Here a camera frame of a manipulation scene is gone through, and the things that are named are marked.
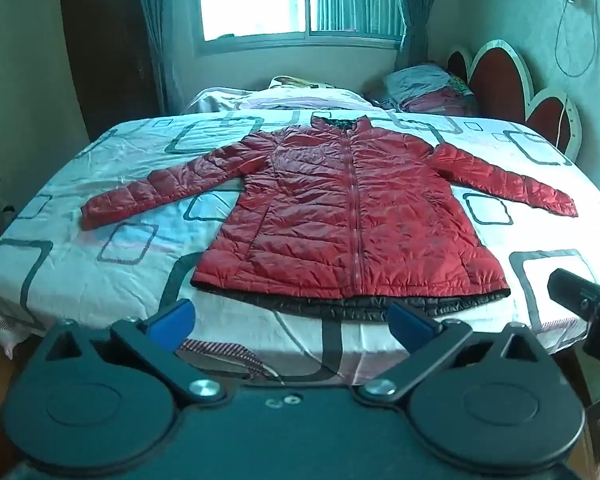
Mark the red and white headboard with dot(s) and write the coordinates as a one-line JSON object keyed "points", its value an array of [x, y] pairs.
{"points": [[500, 80]]}

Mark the folded white blanket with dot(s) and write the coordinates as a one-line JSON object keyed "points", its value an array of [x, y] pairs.
{"points": [[290, 100]]}

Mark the bed with patterned sheet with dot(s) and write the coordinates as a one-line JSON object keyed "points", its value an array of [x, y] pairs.
{"points": [[130, 260]]}

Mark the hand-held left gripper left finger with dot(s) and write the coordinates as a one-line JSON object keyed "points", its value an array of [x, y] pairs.
{"points": [[172, 319]]}

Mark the teal curtain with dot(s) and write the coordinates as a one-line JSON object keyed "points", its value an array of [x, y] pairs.
{"points": [[167, 35], [412, 20]]}

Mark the dark wooden wardrobe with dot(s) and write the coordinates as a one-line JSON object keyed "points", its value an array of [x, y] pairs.
{"points": [[110, 45]]}

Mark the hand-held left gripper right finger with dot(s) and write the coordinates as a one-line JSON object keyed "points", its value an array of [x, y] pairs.
{"points": [[409, 324]]}

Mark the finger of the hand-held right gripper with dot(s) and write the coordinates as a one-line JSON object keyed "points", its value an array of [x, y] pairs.
{"points": [[570, 287]]}

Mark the red puffer jacket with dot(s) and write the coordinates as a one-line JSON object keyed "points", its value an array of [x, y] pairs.
{"points": [[350, 210]]}

